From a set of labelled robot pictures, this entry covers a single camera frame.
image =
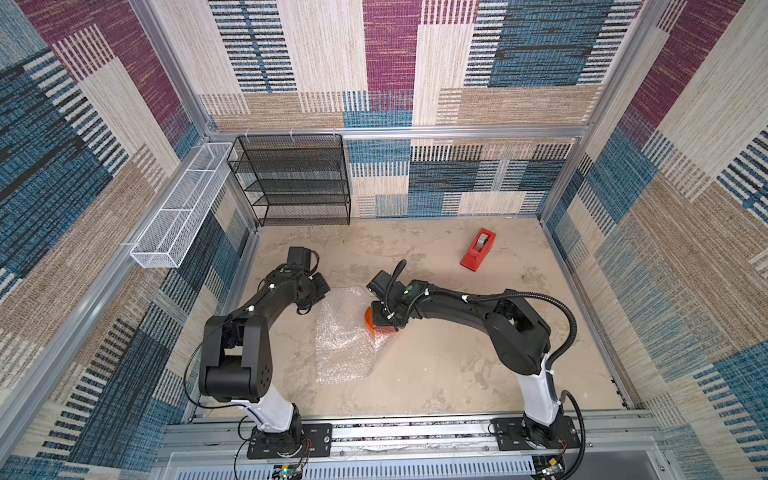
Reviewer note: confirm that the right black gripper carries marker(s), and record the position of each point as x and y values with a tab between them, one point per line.
381	318

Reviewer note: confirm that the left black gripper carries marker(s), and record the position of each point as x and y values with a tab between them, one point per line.
324	289

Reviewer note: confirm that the orange plastic bowl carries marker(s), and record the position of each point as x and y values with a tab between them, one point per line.
369	320

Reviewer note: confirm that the clear bubble wrap sheet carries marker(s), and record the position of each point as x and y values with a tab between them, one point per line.
345	349

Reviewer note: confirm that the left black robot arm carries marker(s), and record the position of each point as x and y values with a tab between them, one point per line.
236	365

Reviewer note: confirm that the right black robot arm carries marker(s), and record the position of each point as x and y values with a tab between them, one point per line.
519	334

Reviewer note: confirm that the red tape dispenser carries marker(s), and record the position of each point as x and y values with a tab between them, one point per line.
478	250

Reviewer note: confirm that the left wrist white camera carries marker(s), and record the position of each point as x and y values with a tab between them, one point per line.
300	259

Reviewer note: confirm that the black wire mesh shelf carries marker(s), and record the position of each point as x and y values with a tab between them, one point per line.
293	180

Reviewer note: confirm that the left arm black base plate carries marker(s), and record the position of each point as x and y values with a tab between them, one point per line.
300	441

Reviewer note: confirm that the white wire mesh basket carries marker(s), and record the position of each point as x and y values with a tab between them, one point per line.
173	228

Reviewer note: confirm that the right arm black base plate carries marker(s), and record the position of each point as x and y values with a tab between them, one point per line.
520	433

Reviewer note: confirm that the aluminium mounting rail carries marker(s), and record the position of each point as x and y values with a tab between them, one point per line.
617	444

